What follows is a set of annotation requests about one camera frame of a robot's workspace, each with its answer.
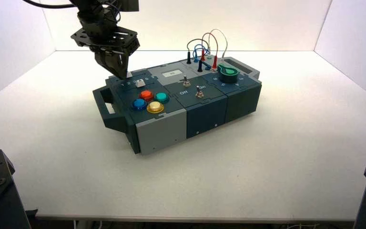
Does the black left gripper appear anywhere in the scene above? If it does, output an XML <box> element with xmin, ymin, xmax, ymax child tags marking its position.
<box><xmin>71</xmin><ymin>26</ymin><xmax>141</xmax><ymax>80</ymax></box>

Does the orange push button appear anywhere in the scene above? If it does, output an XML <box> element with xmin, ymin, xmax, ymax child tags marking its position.
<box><xmin>139</xmin><ymin>90</ymin><xmax>155</xmax><ymax>102</ymax></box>

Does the blue push button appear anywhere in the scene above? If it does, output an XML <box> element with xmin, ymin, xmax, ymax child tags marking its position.
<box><xmin>131</xmin><ymin>99</ymin><xmax>148</xmax><ymax>112</ymax></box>

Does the teal push button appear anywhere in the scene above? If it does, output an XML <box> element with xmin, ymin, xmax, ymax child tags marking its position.
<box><xmin>154</xmin><ymin>92</ymin><xmax>170</xmax><ymax>104</ymax></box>

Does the yellow push button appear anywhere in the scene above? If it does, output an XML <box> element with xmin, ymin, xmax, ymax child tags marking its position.
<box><xmin>146</xmin><ymin>101</ymin><xmax>165</xmax><ymax>115</ymax></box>

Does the grey and blue control box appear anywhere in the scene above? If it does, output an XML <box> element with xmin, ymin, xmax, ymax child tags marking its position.
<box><xmin>92</xmin><ymin>57</ymin><xmax>263</xmax><ymax>156</ymax></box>

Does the green rotary knob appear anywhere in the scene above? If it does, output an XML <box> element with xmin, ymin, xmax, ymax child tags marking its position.
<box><xmin>217</xmin><ymin>64</ymin><xmax>239</xmax><ymax>84</ymax></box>

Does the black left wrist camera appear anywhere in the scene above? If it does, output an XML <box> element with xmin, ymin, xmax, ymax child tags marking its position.
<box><xmin>119</xmin><ymin>0</ymin><xmax>140</xmax><ymax>12</ymax></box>

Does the black jumper cable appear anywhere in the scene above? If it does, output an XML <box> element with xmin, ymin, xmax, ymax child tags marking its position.
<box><xmin>186</xmin><ymin>38</ymin><xmax>210</xmax><ymax>73</ymax></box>

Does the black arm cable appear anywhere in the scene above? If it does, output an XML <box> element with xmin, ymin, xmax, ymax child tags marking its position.
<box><xmin>22</xmin><ymin>0</ymin><xmax>77</xmax><ymax>9</ymax></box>

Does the blue jumper cable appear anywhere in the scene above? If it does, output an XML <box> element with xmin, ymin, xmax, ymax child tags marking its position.
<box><xmin>193</xmin><ymin>43</ymin><xmax>212</xmax><ymax>71</ymax></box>

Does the red jumper cable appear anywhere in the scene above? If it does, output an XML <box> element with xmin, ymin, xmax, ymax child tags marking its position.
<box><xmin>201</xmin><ymin>32</ymin><xmax>219</xmax><ymax>71</ymax></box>

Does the white jumper cable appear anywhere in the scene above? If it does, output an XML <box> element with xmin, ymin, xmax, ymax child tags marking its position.
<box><xmin>207</xmin><ymin>29</ymin><xmax>228</xmax><ymax>61</ymax></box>

